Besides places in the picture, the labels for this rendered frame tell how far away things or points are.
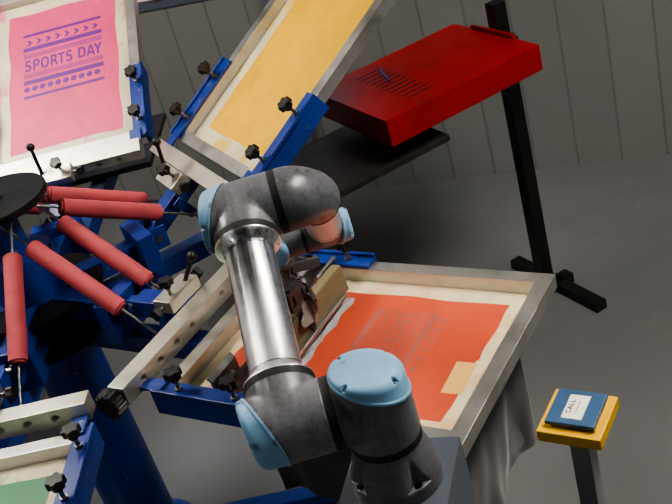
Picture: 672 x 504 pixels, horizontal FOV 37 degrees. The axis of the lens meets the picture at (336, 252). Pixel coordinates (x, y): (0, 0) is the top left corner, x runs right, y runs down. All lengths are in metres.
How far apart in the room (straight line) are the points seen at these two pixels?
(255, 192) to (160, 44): 3.43
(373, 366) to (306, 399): 0.11
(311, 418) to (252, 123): 1.71
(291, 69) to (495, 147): 2.01
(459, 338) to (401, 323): 0.17
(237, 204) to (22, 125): 2.05
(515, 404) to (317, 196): 0.97
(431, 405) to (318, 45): 1.31
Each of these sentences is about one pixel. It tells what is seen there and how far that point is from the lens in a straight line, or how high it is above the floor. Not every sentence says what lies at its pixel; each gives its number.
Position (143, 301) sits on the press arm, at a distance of 2.70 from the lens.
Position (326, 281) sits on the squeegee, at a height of 1.05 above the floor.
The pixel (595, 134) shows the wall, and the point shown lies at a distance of 4.89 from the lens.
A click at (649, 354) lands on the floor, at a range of 3.73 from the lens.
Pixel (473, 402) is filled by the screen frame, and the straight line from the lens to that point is 2.10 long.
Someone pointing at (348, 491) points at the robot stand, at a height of 1.20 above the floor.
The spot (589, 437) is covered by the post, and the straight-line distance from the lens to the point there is 2.04.
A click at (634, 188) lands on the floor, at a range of 4.70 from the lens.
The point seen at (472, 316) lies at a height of 0.95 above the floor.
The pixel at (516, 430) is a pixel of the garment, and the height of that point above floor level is 0.61.
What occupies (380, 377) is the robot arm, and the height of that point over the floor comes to 1.42.
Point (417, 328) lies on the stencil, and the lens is 2.40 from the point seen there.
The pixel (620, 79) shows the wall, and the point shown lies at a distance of 4.77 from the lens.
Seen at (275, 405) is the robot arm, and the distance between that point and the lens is 1.53.
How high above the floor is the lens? 2.34
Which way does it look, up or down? 30 degrees down
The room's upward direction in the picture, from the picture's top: 17 degrees counter-clockwise
